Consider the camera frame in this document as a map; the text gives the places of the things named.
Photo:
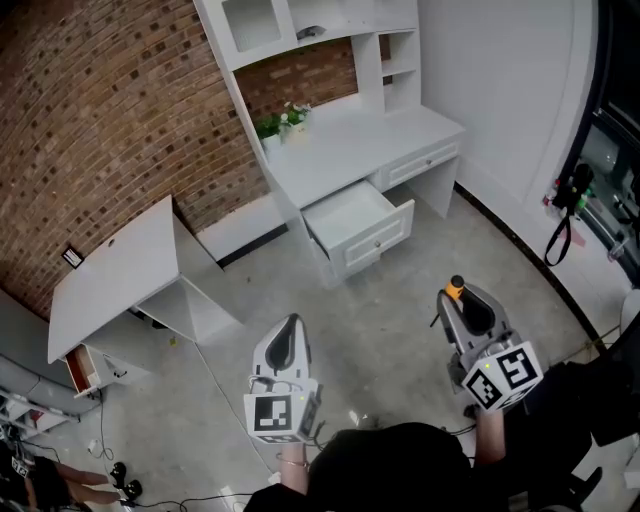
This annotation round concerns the white desk with hutch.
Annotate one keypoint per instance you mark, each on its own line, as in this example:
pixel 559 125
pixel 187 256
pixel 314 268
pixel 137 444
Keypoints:
pixel 360 140

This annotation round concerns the black camera device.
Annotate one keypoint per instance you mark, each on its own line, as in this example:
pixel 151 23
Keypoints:
pixel 575 185

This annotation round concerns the white-flowered potted plant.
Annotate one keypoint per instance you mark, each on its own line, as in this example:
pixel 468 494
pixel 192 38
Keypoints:
pixel 296 117

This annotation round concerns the grey item on shelf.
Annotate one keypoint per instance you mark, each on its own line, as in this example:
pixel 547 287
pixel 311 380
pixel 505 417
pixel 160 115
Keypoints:
pixel 310 32

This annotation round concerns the person's left forearm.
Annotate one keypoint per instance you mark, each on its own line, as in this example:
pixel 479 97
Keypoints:
pixel 294 477

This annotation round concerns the small plain white desk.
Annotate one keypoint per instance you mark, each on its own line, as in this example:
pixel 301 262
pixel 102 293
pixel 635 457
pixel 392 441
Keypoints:
pixel 115 280

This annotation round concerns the black wall socket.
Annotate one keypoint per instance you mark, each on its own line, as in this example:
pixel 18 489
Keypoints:
pixel 73 257

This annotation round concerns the closed white drawer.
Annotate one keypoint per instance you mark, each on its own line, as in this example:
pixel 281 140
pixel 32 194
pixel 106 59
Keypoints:
pixel 425 162

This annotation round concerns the person's black shirt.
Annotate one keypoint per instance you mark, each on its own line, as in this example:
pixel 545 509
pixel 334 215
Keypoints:
pixel 390 465

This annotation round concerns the person's right forearm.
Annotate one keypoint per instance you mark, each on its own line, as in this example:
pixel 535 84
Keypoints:
pixel 489 437

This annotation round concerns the white drawer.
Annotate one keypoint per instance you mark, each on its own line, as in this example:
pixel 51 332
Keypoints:
pixel 425 162
pixel 345 210

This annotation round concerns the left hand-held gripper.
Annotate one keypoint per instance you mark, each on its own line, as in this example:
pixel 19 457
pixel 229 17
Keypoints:
pixel 272 412

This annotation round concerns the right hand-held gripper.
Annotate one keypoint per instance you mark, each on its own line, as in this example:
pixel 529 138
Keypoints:
pixel 500 380

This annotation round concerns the grey cabinet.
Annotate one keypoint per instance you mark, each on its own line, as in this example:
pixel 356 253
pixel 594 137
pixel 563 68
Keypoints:
pixel 30 350

